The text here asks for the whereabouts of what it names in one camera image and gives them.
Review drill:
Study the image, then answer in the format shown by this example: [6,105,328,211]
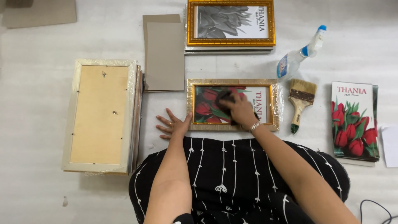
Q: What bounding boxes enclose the dark wiping cloth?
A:
[215,90,260,126]

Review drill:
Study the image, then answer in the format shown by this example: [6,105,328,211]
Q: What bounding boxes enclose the black cable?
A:
[360,199,398,224]

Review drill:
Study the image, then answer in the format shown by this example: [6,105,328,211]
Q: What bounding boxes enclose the wooden paint brush green tip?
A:
[288,78,318,134]

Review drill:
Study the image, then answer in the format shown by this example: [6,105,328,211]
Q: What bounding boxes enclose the clear spray bottle blue nozzle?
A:
[276,25,327,82]

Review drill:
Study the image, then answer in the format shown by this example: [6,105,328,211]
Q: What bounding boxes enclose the white frame with wooden backing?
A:
[61,58,137,173]

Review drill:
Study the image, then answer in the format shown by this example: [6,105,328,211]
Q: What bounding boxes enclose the stack of wrapped picture frames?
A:
[64,65,145,177]

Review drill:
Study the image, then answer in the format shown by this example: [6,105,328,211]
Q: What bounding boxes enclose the gold frame with tulip print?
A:
[186,78,284,132]

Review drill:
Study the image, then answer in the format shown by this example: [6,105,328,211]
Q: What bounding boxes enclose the black white patterned garment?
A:
[128,136,351,224]

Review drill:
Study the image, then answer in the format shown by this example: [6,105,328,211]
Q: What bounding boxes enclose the person's left hand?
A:
[155,108,193,140]

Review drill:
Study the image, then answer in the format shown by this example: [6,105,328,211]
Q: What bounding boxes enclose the silver picture frames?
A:
[184,46,274,56]

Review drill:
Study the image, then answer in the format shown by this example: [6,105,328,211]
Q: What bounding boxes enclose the brown cardboard piece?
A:
[1,0,77,29]

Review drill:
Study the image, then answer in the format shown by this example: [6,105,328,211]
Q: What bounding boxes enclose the gold frame with grey print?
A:
[186,0,276,47]

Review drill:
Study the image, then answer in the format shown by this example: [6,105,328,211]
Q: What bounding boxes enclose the white paper sheet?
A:
[381,125,398,168]

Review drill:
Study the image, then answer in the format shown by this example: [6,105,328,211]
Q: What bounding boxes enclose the grey cardboard sheet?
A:
[145,22,186,91]
[142,14,182,75]

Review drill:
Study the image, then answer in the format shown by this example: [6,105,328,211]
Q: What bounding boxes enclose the stack of tulip prints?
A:
[330,81,381,167]

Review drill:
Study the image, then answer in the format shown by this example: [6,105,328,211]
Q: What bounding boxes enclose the person's right hand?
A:
[218,92,260,129]

